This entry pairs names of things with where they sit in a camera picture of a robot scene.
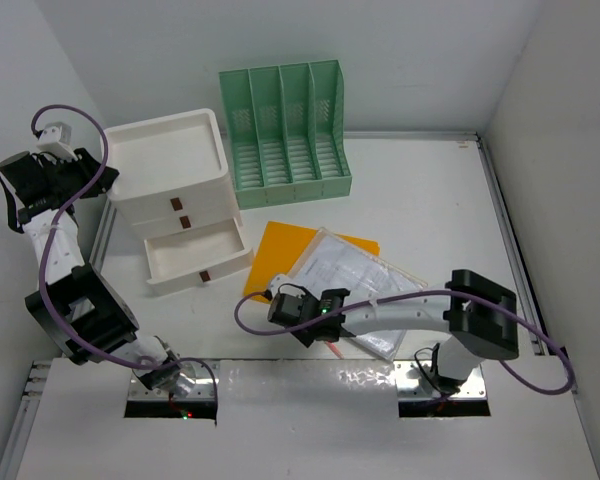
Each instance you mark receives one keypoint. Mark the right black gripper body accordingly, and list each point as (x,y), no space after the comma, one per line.
(305,334)

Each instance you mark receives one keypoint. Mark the orange-tipped clear pen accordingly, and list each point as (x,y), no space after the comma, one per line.
(334,350)

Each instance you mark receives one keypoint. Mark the orange paper folder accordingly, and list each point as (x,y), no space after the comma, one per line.
(280,247)

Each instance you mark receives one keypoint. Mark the clear mesh document pouch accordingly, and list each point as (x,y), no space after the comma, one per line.
(331,262)

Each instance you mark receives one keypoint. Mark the white plastic drawer unit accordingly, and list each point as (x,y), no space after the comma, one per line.
(175,191)

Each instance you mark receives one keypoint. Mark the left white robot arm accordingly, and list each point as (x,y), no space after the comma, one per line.
(36,185)

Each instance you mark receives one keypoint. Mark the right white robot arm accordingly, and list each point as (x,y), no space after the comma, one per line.
(474,317)

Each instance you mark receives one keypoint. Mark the white front shelf board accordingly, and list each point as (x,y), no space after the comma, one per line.
(300,420)

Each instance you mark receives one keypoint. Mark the green four-slot file organizer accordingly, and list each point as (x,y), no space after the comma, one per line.
(285,127)

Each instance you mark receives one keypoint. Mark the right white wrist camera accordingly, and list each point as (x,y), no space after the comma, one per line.
(275,284)

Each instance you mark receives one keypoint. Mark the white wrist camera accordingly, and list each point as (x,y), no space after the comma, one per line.
(275,284)
(55,140)

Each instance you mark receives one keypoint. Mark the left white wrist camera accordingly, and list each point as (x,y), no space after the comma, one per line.
(55,140)

